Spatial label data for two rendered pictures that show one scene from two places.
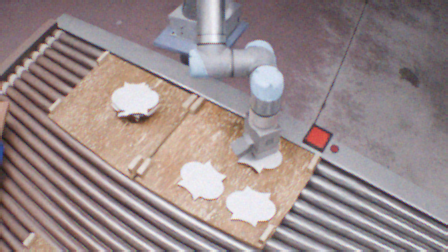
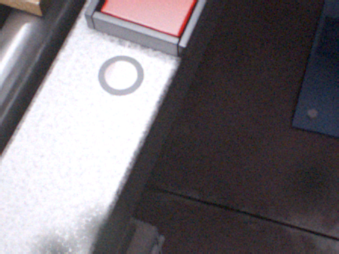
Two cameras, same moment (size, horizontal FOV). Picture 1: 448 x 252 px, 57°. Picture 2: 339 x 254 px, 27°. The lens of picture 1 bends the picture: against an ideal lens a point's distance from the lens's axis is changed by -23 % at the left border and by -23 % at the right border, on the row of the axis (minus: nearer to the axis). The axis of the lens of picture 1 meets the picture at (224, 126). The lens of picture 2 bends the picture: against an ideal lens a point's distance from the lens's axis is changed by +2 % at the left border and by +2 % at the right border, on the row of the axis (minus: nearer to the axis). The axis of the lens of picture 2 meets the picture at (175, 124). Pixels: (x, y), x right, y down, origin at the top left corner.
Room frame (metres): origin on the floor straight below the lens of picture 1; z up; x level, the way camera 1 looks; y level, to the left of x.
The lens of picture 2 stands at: (0.91, -0.58, 1.32)
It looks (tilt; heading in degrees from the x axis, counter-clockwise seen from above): 64 degrees down; 85
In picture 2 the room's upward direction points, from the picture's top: 5 degrees counter-clockwise
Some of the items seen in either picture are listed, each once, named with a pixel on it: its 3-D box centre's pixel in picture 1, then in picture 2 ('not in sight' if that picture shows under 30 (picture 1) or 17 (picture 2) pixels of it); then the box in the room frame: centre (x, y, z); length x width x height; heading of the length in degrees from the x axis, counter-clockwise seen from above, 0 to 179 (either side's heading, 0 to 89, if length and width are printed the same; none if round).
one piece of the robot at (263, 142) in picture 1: (253, 133); not in sight; (0.84, -0.08, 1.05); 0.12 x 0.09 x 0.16; 116
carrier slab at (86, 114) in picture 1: (116, 109); not in sight; (1.01, 0.34, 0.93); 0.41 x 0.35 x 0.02; 58
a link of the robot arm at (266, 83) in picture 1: (266, 90); not in sight; (0.85, -0.10, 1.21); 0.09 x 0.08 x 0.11; 5
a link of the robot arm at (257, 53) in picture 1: (254, 62); not in sight; (0.95, -0.07, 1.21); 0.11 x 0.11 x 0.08; 5
